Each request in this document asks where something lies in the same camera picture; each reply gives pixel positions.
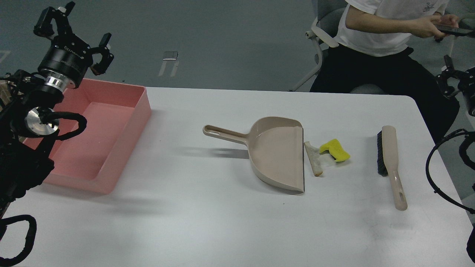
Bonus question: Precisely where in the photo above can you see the seated person white shirt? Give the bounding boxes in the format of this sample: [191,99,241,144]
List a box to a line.
[310,0,460,143]

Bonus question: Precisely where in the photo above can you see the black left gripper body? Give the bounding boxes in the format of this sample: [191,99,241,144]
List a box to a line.
[38,35,91,88]

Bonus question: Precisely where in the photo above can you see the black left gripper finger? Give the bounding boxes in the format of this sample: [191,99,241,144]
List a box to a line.
[89,33,114,76]
[33,1,76,41]

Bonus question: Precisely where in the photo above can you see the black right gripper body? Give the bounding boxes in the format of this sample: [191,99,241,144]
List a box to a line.
[460,67,475,117]

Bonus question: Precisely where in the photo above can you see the yellow sponge piece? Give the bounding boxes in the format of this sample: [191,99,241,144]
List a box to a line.
[319,139,351,162]

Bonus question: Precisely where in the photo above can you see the metal floor plate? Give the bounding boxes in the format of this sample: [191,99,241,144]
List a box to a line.
[162,51,179,61]

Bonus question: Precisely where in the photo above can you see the black smartphone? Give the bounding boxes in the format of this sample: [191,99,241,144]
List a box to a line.
[435,25,475,38]

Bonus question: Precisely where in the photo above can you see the beige hand brush black bristles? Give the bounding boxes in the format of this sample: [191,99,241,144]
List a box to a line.
[377,125,408,211]

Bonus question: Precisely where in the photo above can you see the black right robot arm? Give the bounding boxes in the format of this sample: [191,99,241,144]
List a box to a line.
[425,55,475,215]

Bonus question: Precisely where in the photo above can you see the pink plastic bin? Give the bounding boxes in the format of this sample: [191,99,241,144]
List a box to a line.
[45,78,151,194]

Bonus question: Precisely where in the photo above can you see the beige plastic dustpan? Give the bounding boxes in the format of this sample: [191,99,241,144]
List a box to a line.
[203,116,305,193]

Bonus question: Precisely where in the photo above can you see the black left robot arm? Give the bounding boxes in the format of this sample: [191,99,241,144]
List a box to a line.
[0,1,114,216]

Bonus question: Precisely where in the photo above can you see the grey office chair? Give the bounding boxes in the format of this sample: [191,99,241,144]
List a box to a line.
[289,0,383,94]

